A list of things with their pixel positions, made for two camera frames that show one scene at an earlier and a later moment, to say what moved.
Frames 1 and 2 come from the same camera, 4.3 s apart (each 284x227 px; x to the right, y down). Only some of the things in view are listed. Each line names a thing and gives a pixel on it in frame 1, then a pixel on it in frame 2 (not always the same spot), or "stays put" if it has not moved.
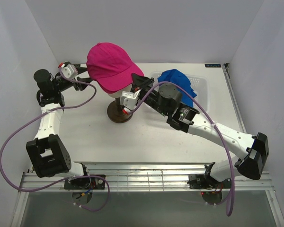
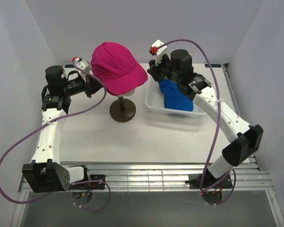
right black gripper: [139, 81] -> [153, 70]
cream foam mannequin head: [118, 94] -> [128, 93]
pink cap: [110, 65] stays put
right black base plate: [201, 181] stays put
